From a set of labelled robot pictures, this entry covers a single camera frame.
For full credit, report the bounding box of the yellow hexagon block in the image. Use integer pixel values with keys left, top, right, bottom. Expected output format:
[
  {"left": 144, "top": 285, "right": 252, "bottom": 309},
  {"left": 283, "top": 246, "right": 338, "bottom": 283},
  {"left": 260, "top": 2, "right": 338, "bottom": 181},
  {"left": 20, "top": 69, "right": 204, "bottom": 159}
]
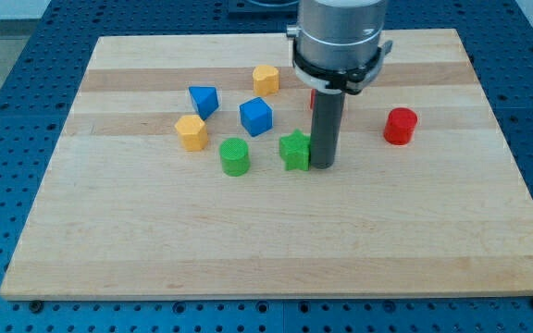
[{"left": 174, "top": 115, "right": 208, "bottom": 152}]

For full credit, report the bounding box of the black and white clamp ring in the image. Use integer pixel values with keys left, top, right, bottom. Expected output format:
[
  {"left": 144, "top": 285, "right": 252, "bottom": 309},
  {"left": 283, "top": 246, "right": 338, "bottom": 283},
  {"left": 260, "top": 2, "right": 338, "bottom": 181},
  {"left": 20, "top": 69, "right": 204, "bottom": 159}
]
[{"left": 291, "top": 38, "right": 394, "bottom": 96}]

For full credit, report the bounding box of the yellow heart block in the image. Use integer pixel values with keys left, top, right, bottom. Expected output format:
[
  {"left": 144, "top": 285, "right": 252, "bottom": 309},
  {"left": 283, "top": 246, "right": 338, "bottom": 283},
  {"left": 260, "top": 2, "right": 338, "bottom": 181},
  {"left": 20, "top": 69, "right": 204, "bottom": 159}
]
[{"left": 252, "top": 65, "right": 279, "bottom": 97}]

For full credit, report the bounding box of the red cylinder block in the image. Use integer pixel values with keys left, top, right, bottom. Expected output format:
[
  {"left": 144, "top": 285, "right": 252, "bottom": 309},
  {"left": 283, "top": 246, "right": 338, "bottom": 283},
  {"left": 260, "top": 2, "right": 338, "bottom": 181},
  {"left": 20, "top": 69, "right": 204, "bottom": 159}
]
[{"left": 383, "top": 107, "right": 418, "bottom": 145}]

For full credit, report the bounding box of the green star block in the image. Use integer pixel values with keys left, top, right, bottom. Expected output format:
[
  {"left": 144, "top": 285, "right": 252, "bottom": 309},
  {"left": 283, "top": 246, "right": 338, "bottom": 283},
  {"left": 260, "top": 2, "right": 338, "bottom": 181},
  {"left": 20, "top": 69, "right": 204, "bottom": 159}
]
[{"left": 279, "top": 129, "right": 310, "bottom": 171}]

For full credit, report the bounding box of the red star block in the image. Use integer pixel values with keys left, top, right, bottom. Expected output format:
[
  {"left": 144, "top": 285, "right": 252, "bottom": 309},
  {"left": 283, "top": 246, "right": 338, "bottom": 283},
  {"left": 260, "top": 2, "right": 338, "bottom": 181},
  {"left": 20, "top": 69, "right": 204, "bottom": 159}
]
[{"left": 309, "top": 89, "right": 316, "bottom": 112}]

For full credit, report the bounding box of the blue triangle block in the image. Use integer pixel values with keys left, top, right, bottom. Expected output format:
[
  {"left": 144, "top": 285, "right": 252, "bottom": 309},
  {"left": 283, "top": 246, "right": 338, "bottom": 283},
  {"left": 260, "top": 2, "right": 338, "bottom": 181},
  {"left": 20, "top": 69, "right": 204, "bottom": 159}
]
[{"left": 188, "top": 86, "right": 219, "bottom": 120}]

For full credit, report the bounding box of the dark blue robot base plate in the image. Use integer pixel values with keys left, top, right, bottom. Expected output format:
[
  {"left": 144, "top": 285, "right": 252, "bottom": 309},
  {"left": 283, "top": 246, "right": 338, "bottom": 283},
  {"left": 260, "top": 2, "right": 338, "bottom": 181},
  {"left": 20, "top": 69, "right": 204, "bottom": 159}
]
[{"left": 227, "top": 0, "right": 299, "bottom": 18}]

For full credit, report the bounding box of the wooden board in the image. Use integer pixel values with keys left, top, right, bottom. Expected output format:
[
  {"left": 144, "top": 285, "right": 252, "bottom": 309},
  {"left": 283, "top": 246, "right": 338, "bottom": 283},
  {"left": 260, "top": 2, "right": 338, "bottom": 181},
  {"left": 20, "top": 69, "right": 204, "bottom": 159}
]
[{"left": 0, "top": 29, "right": 533, "bottom": 301}]

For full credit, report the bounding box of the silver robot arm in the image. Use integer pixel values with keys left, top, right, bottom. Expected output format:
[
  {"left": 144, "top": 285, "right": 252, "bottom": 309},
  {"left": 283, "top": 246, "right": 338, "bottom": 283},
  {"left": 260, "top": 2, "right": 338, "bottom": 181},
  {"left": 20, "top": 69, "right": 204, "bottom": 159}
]
[{"left": 294, "top": 0, "right": 388, "bottom": 70}]

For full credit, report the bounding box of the green cylinder block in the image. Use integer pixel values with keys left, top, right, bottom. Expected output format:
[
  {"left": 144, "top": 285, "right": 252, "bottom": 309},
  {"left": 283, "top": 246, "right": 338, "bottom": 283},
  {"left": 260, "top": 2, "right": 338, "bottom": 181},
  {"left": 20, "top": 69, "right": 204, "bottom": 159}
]
[{"left": 219, "top": 138, "right": 251, "bottom": 177}]

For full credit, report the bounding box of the blue cube block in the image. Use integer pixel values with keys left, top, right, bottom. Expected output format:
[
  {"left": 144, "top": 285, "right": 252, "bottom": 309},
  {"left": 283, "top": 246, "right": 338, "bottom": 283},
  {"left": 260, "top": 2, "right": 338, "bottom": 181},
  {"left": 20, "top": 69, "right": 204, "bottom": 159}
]
[{"left": 239, "top": 97, "right": 273, "bottom": 137}]

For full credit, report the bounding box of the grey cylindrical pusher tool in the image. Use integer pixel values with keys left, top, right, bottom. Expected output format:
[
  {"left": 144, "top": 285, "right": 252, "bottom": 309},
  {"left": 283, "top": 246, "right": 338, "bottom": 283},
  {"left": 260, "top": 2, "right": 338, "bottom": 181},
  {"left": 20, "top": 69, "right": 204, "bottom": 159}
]
[{"left": 310, "top": 91, "right": 345, "bottom": 169}]

